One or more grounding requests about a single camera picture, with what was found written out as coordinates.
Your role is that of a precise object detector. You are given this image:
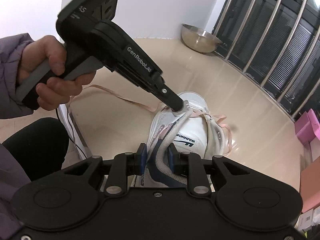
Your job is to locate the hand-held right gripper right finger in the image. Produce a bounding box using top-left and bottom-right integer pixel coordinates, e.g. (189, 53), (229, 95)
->
(167, 143), (251, 197)

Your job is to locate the white and navy sneaker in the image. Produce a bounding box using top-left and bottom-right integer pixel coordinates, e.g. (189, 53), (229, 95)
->
(129, 91), (226, 188)

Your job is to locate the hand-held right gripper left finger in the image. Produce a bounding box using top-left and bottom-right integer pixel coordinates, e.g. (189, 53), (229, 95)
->
(63, 143), (147, 197)

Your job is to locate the steel window railing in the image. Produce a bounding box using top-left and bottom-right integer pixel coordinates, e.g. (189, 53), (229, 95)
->
(212, 0), (320, 121)

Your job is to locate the person's leg in black trousers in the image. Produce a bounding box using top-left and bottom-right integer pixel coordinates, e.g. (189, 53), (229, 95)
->
(0, 117), (70, 178)

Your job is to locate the stainless steel bowl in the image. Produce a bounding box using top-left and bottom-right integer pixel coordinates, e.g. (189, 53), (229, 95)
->
(180, 23), (223, 54)

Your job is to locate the pink shoelace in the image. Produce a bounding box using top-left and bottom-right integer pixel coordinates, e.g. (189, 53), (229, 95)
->
(66, 85), (236, 156)

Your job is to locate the white cardboard box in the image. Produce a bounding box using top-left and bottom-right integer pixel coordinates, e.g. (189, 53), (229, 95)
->
(298, 207), (320, 238)

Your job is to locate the peach cardboard box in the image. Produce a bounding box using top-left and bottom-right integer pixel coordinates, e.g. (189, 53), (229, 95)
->
(299, 154), (320, 213)

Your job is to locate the purple jacket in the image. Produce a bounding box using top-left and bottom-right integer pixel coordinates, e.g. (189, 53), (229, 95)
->
(0, 144), (34, 237)

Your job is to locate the person's left hand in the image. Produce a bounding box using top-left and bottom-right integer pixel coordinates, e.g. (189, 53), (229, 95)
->
(18, 35), (97, 111)

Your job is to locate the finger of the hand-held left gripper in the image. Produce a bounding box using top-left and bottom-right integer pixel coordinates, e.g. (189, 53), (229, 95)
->
(149, 78), (187, 113)

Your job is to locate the dark window with blinds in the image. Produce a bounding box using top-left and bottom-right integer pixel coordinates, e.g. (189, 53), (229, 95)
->
(214, 0), (320, 118)

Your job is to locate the flat pink box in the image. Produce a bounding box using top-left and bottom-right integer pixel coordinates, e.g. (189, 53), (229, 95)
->
(305, 108), (320, 142)

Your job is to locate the black cable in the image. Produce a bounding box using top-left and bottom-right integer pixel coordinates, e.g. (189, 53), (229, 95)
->
(56, 106), (88, 161)

